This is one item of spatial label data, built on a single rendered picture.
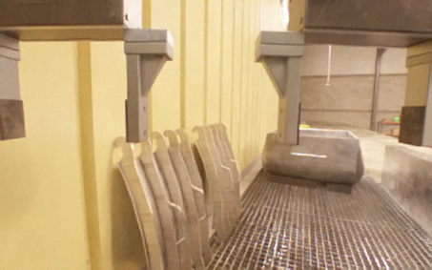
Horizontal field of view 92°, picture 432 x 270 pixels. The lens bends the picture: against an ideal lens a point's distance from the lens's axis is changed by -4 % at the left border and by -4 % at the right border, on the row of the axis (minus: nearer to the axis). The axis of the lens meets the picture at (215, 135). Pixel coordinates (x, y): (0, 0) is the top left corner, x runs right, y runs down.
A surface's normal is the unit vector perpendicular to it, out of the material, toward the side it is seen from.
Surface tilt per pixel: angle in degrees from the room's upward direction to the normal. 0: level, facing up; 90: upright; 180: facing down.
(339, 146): 90
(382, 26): 90
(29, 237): 90
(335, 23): 90
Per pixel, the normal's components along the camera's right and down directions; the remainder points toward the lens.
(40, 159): 0.93, 0.06
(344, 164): -0.45, 0.09
